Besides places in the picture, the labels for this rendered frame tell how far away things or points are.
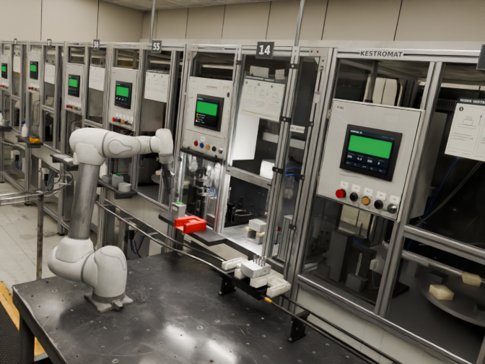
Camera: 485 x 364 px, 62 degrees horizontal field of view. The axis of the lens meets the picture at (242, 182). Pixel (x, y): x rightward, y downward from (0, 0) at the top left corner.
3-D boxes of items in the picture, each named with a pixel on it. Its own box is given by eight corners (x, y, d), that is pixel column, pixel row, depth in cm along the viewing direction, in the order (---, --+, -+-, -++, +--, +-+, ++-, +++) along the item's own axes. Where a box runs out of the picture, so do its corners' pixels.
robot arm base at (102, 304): (102, 317, 188) (103, 306, 187) (82, 296, 203) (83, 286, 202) (138, 307, 200) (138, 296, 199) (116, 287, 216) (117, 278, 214)
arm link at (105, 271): (116, 300, 193) (119, 258, 188) (81, 292, 195) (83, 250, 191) (131, 285, 208) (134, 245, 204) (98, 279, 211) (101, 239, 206)
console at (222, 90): (179, 146, 268) (186, 75, 258) (212, 146, 288) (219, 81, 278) (220, 159, 240) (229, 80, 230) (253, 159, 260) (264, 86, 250)
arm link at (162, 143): (176, 152, 259) (156, 153, 262) (174, 127, 257) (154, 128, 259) (170, 154, 249) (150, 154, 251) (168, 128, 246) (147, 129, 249)
